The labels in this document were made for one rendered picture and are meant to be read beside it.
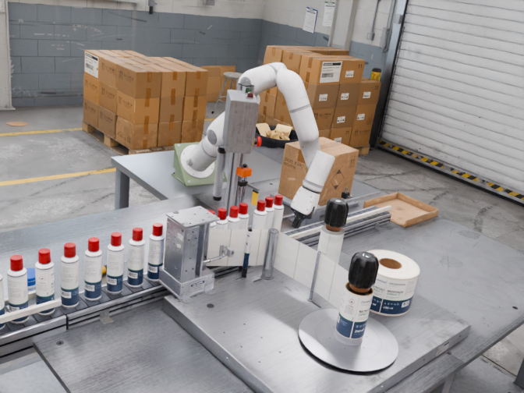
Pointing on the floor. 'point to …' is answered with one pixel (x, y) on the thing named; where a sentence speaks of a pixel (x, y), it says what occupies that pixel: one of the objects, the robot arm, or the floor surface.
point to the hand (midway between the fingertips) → (296, 223)
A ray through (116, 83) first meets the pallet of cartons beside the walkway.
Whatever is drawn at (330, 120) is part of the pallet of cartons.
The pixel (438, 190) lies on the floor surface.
